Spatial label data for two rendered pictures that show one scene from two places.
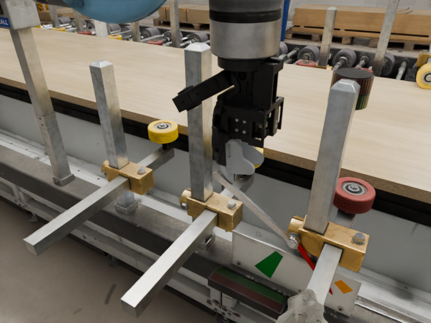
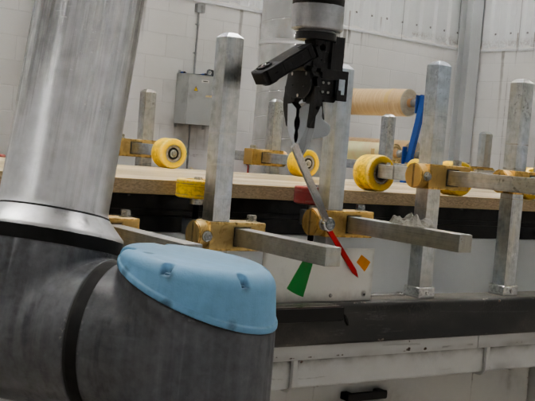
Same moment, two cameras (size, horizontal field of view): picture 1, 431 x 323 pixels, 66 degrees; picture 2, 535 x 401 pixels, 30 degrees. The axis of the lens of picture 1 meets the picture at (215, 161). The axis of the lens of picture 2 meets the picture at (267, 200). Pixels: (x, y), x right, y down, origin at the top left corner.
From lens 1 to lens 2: 1.61 m
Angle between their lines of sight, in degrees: 68
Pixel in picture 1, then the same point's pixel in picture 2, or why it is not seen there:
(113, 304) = not seen: outside the picture
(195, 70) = (236, 56)
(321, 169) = (338, 139)
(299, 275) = (329, 273)
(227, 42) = (333, 17)
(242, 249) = (274, 270)
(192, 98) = (287, 68)
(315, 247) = (341, 225)
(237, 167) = (318, 130)
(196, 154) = (227, 155)
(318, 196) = (337, 168)
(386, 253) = not seen: hidden behind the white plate
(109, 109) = not seen: hidden behind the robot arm
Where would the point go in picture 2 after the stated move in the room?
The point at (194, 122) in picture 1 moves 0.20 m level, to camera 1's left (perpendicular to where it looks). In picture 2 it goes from (228, 114) to (169, 106)
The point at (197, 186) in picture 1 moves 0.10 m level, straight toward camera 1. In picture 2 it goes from (222, 201) to (277, 207)
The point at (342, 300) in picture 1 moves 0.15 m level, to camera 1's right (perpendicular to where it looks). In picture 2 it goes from (364, 282) to (388, 275)
